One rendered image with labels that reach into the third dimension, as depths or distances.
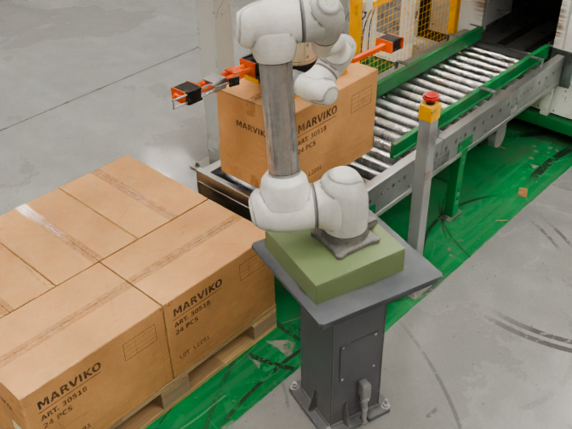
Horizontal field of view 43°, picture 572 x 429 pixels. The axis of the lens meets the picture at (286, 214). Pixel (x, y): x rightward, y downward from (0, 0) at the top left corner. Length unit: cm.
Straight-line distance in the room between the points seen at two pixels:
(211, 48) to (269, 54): 200
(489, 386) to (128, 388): 149
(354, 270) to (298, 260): 19
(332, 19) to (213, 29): 200
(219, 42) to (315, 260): 195
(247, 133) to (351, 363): 102
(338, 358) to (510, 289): 127
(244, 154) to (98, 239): 71
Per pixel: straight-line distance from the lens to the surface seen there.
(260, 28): 215
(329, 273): 241
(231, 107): 304
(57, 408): 271
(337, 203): 236
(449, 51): 467
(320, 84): 268
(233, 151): 314
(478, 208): 427
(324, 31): 219
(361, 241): 249
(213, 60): 418
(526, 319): 361
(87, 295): 288
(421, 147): 318
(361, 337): 274
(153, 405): 314
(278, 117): 225
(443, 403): 317
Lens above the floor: 238
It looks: 35 degrees down
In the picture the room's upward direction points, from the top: 1 degrees counter-clockwise
